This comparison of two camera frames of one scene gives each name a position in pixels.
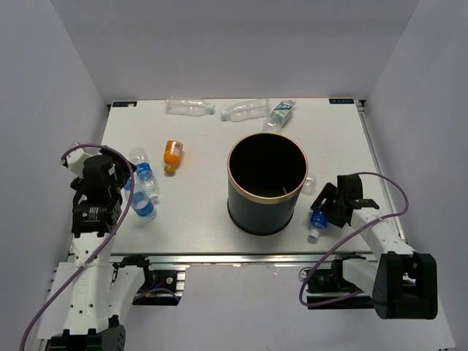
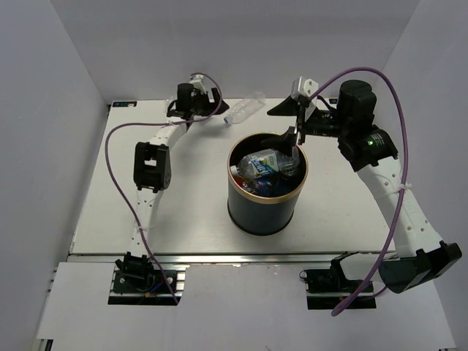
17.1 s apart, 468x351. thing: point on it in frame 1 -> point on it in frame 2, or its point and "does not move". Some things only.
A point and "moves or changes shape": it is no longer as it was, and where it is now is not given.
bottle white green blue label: (278, 117) -> (267, 161)
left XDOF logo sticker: (124, 104) does not move
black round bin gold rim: (267, 172) does not move
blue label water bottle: (142, 206) moves or changes shape
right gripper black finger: (328, 194) -> (286, 142)
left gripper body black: (122, 172) -> (201, 106)
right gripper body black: (332, 213) -> (321, 123)
